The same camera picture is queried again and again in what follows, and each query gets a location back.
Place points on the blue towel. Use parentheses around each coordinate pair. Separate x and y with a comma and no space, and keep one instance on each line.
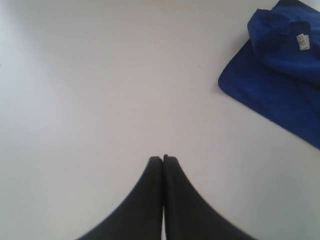
(277,71)

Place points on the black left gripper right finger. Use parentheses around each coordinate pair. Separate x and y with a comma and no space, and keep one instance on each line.
(187,215)

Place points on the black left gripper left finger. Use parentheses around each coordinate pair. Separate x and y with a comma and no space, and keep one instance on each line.
(140,215)

